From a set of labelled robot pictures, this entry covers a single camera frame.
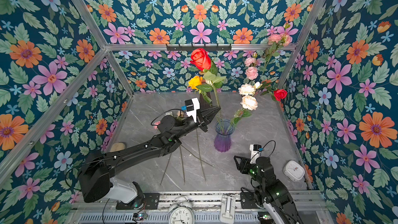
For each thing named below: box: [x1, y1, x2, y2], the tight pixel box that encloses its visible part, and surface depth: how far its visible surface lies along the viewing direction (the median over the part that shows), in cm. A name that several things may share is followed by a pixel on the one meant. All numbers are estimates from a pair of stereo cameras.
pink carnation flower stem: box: [244, 52, 259, 82], surface depth 89 cm
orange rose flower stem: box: [187, 75, 203, 94], surface depth 69 cm
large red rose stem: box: [190, 48, 227, 108], surface depth 40 cm
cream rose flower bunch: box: [226, 81, 263, 132], surface depth 69 cm
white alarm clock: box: [167, 201, 195, 224], surface depth 69 cm
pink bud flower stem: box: [260, 21, 292, 84], surface depth 86 cm
